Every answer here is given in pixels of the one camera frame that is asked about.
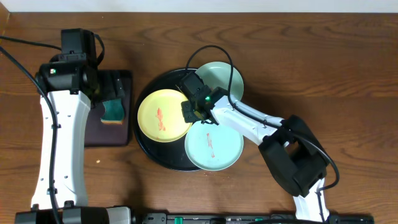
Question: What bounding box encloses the green sponge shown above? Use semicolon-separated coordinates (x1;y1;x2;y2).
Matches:
101;99;125;124

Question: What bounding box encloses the yellow plate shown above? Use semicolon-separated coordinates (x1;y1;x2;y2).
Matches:
137;89;192;142

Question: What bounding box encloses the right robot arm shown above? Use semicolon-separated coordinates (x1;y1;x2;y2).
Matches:
182;86;331;222

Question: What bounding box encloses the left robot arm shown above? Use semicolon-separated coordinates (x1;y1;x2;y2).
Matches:
15;62;132;223

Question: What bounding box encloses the rectangular dark brown tray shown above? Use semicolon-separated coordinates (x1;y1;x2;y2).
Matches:
85;70;133;147

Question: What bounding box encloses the round black tray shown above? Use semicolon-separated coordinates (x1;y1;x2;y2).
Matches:
133;68;200;171

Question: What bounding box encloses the lower light green plate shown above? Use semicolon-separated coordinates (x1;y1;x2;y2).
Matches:
185;121;244;171

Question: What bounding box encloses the light green plate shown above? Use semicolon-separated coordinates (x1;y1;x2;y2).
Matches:
195;62;244;100
185;121;244;171

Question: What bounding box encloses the upper light green plate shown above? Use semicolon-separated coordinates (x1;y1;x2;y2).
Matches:
195;62;244;100

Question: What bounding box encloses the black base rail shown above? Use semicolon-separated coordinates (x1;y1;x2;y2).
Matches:
136;213;375;224

